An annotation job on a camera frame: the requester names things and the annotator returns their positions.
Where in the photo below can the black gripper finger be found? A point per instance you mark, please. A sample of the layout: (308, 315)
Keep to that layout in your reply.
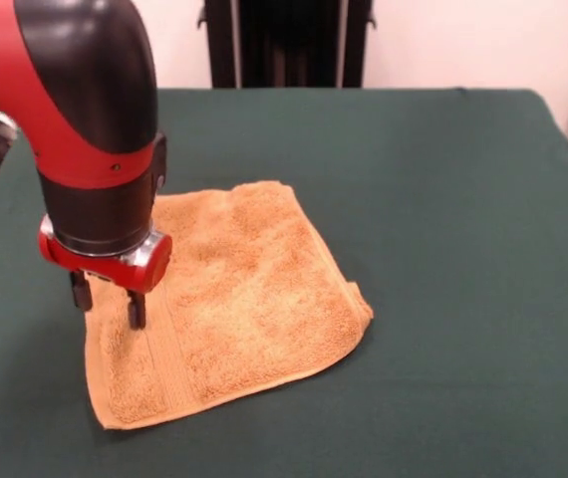
(82, 291)
(137, 309)

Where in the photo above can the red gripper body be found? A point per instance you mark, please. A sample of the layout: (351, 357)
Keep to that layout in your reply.
(152, 269)

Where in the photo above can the orange terry towel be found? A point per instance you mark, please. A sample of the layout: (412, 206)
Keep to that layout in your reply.
(254, 299)

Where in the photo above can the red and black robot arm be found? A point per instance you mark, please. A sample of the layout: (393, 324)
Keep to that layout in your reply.
(89, 99)

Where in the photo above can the dark green table cloth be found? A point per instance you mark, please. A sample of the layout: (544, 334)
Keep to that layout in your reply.
(438, 249)

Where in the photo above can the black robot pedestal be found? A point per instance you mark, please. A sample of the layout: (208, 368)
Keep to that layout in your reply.
(289, 50)

